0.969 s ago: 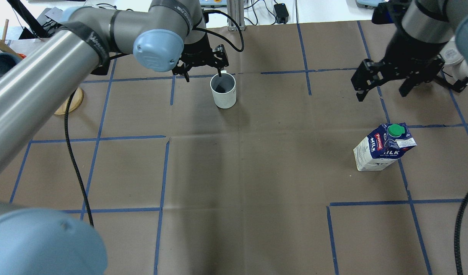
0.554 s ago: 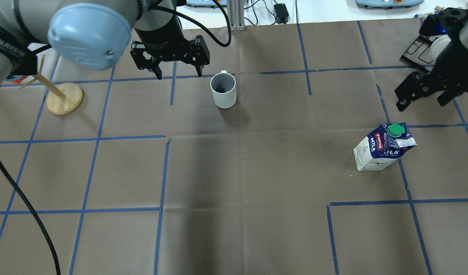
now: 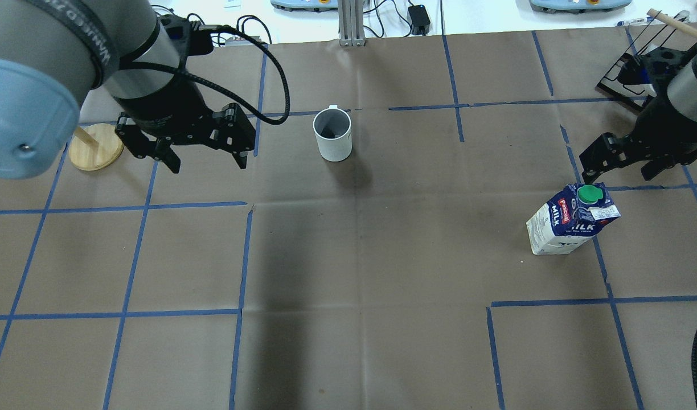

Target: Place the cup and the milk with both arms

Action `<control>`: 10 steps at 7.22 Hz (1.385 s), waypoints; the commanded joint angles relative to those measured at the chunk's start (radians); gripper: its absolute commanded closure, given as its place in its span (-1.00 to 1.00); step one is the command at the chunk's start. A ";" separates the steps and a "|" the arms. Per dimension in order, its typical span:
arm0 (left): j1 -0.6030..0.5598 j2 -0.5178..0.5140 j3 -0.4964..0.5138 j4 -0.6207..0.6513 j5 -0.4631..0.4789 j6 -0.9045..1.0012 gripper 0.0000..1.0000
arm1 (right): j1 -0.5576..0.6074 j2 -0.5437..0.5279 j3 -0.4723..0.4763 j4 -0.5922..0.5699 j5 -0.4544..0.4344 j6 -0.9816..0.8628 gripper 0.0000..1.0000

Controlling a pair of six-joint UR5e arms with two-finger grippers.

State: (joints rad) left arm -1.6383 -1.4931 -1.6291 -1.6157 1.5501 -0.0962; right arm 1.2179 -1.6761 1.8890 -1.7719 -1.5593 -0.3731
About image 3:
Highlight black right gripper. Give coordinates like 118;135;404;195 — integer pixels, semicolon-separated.
579;54;697;185

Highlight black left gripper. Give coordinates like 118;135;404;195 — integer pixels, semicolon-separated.
114;77;256;174

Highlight white mug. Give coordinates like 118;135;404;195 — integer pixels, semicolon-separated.
312;104;352;162

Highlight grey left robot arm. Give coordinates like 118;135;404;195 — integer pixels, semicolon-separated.
0;1;290;179

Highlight blue white milk carton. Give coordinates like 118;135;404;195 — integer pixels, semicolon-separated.
526;183;621;255

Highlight wooden mug tree stand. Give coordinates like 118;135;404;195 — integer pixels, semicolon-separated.
68;124;125;171

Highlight blue teach pendant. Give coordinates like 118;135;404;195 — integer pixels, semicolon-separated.
528;0;632;14
270;0;339;13

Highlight black power adapter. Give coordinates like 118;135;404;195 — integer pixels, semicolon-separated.
406;3;431;36

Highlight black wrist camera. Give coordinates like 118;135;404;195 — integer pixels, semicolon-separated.
157;15;214;58

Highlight black wire cup rack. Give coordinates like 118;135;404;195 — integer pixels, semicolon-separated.
596;9;697;114

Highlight aluminium frame post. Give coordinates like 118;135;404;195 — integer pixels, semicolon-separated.
337;0;365;47

